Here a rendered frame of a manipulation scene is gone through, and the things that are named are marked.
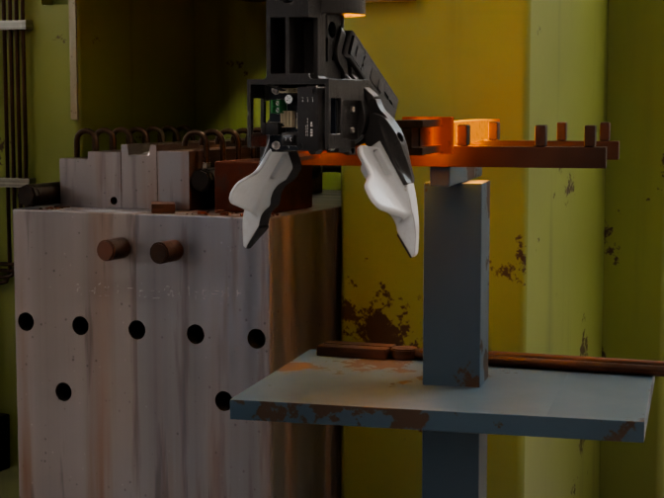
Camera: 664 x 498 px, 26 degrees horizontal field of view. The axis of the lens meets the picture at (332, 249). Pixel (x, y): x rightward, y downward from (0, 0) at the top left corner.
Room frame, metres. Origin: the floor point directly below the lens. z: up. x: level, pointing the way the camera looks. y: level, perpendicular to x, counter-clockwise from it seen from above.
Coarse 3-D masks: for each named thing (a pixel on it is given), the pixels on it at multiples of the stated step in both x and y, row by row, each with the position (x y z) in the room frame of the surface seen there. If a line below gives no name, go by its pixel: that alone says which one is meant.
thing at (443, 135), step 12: (396, 120) 1.26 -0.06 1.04; (408, 120) 1.26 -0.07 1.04; (420, 120) 1.26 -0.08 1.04; (432, 120) 1.28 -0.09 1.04; (444, 120) 1.32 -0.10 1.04; (468, 120) 1.58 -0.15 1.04; (480, 120) 1.58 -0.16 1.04; (492, 120) 1.63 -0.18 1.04; (408, 132) 1.24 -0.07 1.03; (420, 132) 1.27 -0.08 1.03; (432, 132) 1.32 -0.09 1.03; (444, 132) 1.32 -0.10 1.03; (456, 132) 1.40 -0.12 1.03; (480, 132) 1.54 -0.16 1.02; (408, 144) 1.24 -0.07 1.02; (420, 144) 1.27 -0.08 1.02; (432, 144) 1.32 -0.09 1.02; (444, 144) 1.32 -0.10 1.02; (456, 144) 1.40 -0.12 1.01
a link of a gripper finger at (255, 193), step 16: (272, 160) 1.14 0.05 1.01; (288, 160) 1.15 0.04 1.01; (256, 176) 1.14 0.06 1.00; (272, 176) 1.16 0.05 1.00; (288, 176) 1.15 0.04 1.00; (240, 192) 1.13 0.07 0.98; (256, 192) 1.15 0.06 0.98; (272, 192) 1.16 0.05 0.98; (256, 208) 1.16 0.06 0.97; (272, 208) 1.17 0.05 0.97; (256, 224) 1.16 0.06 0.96; (256, 240) 1.17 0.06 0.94
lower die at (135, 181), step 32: (64, 160) 1.94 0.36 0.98; (96, 160) 1.92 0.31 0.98; (128, 160) 1.90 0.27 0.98; (160, 160) 1.88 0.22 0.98; (192, 160) 1.87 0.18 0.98; (64, 192) 1.94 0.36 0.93; (96, 192) 1.92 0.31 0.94; (128, 192) 1.90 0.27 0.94; (160, 192) 1.88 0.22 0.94; (192, 192) 1.87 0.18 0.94; (320, 192) 2.24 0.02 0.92
